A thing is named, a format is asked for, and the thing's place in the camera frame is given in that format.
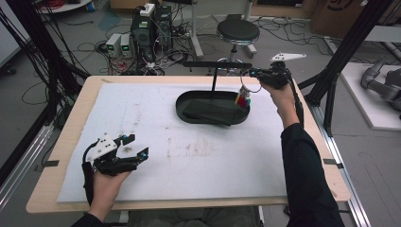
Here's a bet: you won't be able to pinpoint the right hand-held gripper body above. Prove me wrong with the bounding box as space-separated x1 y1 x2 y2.
255 51 307 90

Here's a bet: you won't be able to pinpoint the person's legs in grey pants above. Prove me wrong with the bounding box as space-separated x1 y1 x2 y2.
127 205 263 227

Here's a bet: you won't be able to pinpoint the person's right hand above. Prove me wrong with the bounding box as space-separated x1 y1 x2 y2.
259 79 301 130

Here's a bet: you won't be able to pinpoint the white platform board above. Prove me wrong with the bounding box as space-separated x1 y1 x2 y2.
340 61 401 132

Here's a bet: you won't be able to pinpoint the key ring with coloured tags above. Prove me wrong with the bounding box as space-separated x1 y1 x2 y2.
234 69 263 111

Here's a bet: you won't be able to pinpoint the white round table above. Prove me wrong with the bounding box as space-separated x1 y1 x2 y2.
37 0 93 14

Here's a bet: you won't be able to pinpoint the aluminium rail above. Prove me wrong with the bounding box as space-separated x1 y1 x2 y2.
0 123 55 213
309 103 374 227

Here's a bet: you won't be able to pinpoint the person's left hand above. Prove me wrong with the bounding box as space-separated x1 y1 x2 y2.
87 169 132 222

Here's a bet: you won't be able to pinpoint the white desk leg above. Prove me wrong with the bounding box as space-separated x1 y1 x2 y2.
188 0 205 60

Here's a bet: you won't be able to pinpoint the black frame post with cables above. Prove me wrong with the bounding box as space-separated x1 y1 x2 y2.
0 0 91 131

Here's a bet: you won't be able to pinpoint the white board panel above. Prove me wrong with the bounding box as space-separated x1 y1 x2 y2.
0 0 31 69

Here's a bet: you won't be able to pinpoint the black computer tower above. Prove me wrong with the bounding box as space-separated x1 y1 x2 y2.
153 5 174 52
130 12 156 63

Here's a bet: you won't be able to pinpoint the right hand-held gripper black cable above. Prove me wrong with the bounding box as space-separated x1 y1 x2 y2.
284 70 305 130

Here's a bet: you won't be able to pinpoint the left hand-held gripper black cable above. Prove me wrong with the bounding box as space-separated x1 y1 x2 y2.
81 140 100 206

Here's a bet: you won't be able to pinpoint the black round stool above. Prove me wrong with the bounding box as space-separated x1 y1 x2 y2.
216 19 262 77

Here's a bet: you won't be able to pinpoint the white power adapter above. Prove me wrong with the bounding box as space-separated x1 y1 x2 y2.
139 3 156 18

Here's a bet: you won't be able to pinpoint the white table mat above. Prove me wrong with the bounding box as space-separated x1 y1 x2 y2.
56 82 289 203

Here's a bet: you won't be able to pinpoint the black wallet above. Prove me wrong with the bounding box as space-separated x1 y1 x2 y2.
182 98 241 128

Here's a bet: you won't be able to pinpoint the hand-held gripper black cable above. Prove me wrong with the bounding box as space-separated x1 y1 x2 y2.
284 70 305 130
81 140 100 206

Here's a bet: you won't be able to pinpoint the black oval tray with hanger stand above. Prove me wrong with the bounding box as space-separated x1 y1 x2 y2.
175 61 253 126

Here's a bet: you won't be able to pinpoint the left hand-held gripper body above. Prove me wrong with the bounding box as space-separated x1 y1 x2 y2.
86 132 140 177

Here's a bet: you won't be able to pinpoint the grey power supply unit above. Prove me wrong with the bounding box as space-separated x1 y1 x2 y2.
105 32 123 59
120 33 133 59

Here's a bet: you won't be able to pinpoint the cardboard box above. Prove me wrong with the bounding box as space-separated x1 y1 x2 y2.
309 0 401 40

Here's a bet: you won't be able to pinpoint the tangle of floor cables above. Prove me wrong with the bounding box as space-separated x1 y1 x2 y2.
77 18 198 77

